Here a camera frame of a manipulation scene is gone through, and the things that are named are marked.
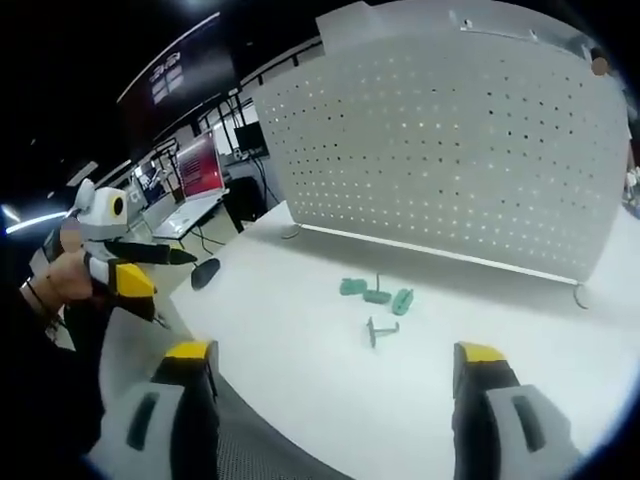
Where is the white background table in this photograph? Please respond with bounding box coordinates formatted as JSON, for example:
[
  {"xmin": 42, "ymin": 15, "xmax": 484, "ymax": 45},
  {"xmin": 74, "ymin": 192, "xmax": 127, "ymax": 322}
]
[{"xmin": 151, "ymin": 191, "xmax": 225, "ymax": 240}]

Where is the black office chair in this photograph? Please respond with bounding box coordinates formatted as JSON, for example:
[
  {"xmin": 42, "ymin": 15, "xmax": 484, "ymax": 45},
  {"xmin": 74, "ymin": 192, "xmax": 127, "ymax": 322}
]
[{"xmin": 225, "ymin": 173, "xmax": 275, "ymax": 235}]

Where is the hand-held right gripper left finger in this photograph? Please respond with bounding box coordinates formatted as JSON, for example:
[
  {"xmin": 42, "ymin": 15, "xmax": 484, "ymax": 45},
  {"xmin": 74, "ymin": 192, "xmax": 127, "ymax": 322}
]
[{"xmin": 87, "ymin": 339, "xmax": 222, "ymax": 480}]

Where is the red display screen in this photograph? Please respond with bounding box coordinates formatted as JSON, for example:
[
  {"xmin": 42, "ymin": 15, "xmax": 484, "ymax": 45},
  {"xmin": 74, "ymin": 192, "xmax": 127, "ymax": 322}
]
[{"xmin": 176, "ymin": 133, "xmax": 225, "ymax": 200}]

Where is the small black monitor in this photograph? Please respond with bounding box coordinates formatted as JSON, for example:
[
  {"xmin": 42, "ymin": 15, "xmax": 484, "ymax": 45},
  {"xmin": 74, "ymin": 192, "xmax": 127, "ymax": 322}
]
[{"xmin": 233, "ymin": 124, "xmax": 272, "ymax": 160}]

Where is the person's left hand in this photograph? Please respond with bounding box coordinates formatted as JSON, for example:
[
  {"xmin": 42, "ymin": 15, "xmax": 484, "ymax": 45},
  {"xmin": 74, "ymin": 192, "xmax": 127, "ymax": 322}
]
[{"xmin": 46, "ymin": 249, "xmax": 101, "ymax": 307}]

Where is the black computer mouse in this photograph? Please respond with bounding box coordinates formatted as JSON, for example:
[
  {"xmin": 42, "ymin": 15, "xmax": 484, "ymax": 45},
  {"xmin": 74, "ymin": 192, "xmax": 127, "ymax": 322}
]
[{"xmin": 190, "ymin": 258, "xmax": 222, "ymax": 291}]

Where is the large dark wall screen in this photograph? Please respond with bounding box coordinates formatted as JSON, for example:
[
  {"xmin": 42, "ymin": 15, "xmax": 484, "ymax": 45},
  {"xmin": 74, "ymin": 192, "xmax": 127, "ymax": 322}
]
[{"xmin": 116, "ymin": 10, "xmax": 237, "ymax": 139}]

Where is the dark wrist bracelet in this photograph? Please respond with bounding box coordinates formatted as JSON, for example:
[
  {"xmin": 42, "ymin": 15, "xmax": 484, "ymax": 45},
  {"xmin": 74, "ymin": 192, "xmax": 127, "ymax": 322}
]
[{"xmin": 18, "ymin": 278, "xmax": 57, "ymax": 326}]

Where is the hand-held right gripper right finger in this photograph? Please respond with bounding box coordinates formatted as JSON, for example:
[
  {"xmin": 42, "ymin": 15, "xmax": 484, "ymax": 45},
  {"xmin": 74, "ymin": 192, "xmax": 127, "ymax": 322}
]
[{"xmin": 449, "ymin": 341, "xmax": 586, "ymax": 480}]

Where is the white perforated mounting plate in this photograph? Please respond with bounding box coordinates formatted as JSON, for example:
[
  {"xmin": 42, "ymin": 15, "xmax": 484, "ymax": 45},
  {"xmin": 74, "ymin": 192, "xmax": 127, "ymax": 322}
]
[{"xmin": 253, "ymin": 35, "xmax": 633, "ymax": 311}]

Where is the grey metal hook assembly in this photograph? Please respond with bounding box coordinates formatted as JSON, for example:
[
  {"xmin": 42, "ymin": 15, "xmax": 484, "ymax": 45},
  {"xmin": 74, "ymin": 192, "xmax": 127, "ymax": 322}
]
[{"xmin": 365, "ymin": 315, "xmax": 403, "ymax": 348}]

